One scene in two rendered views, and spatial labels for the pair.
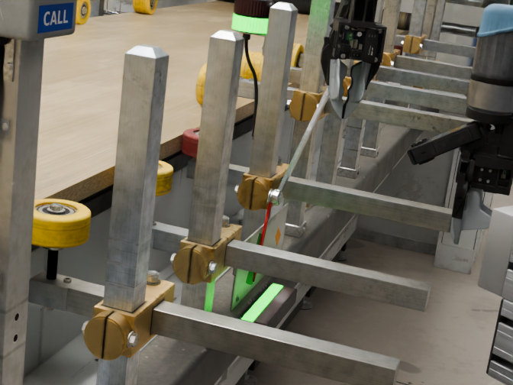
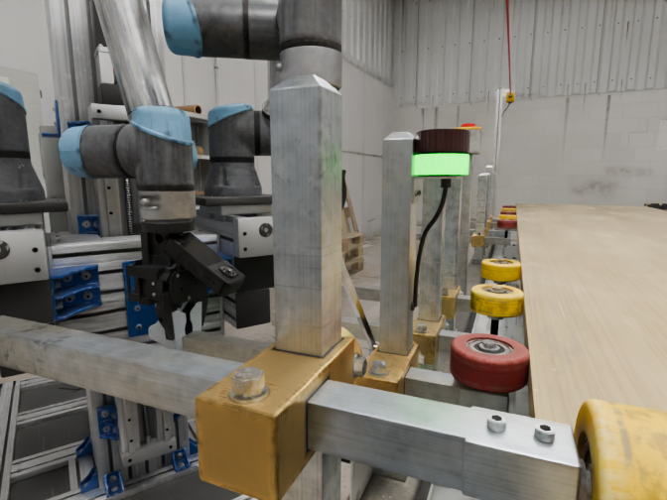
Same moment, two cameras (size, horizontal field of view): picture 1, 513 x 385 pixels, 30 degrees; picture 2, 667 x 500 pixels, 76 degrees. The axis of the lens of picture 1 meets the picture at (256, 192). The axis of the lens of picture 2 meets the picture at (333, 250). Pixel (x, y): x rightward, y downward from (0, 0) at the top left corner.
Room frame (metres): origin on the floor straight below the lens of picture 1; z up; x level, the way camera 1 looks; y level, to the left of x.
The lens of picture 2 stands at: (1.98, -0.02, 1.09)
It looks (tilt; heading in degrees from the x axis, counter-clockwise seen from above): 10 degrees down; 187
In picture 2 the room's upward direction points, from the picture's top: straight up
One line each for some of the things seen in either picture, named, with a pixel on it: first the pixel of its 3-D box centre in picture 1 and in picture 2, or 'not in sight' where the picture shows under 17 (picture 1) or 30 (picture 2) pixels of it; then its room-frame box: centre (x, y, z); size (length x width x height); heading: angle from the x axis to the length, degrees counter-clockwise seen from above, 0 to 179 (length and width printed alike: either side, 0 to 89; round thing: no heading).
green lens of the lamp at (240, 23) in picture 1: (252, 23); (441, 165); (1.47, 0.04, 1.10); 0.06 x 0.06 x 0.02
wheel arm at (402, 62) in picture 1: (433, 67); not in sight; (2.43, -0.40, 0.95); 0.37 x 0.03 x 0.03; 74
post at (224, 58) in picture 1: (207, 210); (430, 296); (1.22, 0.06, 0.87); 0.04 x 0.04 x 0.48; 74
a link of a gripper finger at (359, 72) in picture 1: (358, 92); not in sight; (1.44, -0.13, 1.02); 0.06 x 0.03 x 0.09; 4
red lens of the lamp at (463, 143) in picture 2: (253, 6); (442, 142); (1.47, 0.04, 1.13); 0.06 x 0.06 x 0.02
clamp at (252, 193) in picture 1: (262, 185); (393, 374); (1.48, -0.01, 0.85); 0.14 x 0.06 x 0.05; 164
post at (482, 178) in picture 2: not in sight; (479, 227); (0.01, 0.40, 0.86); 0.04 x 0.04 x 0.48; 74
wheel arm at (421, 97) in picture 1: (369, 87); not in sight; (1.97, -0.20, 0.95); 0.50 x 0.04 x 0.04; 74
